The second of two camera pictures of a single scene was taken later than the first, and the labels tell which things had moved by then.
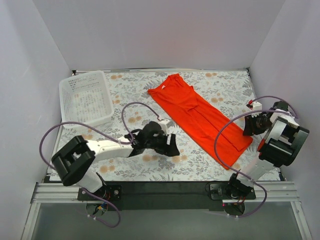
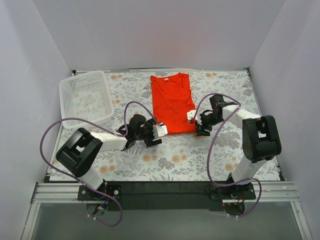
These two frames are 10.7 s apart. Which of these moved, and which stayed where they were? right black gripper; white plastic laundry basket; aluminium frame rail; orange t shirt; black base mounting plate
Moved: orange t shirt; right black gripper
Stayed: white plastic laundry basket; black base mounting plate; aluminium frame rail
